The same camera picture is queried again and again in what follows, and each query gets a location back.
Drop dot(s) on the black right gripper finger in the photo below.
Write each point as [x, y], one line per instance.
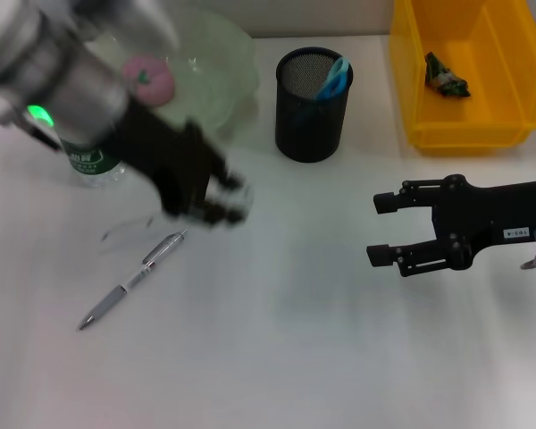
[411, 194]
[411, 259]

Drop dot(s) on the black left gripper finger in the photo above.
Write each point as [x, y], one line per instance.
[216, 212]
[228, 179]

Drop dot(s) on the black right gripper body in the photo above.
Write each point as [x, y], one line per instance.
[487, 219]

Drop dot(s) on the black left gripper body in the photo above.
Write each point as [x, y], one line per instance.
[170, 165]

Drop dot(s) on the clear plastic ruler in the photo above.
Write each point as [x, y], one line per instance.
[248, 199]

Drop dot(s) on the clear green-label water bottle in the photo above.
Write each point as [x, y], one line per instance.
[89, 167]

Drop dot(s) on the pink peach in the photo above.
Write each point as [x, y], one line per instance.
[156, 85]

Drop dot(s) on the green plastic wrapper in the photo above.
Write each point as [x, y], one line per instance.
[446, 82]

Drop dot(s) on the gray retractable pen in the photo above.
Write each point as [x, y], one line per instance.
[111, 298]

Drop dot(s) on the blue scissors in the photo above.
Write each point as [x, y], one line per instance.
[335, 80]

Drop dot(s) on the black mesh pen holder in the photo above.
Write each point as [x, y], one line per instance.
[312, 134]

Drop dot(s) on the translucent green fruit plate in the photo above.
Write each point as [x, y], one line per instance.
[219, 80]

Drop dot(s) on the yellow plastic bin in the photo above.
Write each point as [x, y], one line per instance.
[473, 111]

